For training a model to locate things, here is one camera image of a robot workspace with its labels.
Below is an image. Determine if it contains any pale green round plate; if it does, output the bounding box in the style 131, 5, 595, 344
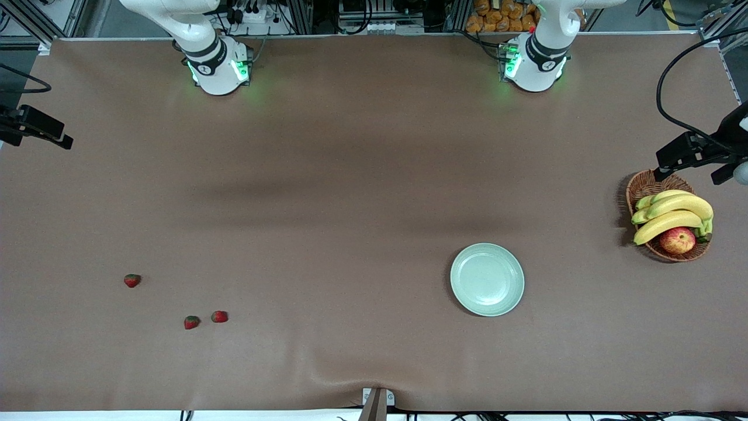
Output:
450, 243, 525, 317

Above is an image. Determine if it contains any brown wicker basket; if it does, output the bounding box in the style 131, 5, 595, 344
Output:
626, 170, 712, 262

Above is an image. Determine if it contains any red yellow apple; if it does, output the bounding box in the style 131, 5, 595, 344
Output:
660, 227, 697, 254

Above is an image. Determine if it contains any pile of orange bread rolls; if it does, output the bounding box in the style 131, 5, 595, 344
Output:
466, 0, 541, 33

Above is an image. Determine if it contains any white power strip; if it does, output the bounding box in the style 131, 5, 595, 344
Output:
231, 7, 281, 25

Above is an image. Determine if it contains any brown table cover mat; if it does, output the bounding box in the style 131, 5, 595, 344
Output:
0, 34, 748, 413

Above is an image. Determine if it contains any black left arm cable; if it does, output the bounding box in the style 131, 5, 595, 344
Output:
656, 28, 748, 154

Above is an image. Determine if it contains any grey perforated side rail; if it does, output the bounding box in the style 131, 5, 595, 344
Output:
718, 42, 748, 109

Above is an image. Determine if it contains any aluminium frame strut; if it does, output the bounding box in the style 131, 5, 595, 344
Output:
698, 0, 748, 44
0, 0, 88, 53

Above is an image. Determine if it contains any aluminium frame post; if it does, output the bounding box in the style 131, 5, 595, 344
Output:
447, 0, 471, 33
286, 0, 313, 34

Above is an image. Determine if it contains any camera mount post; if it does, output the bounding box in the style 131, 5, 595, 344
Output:
358, 387, 396, 421

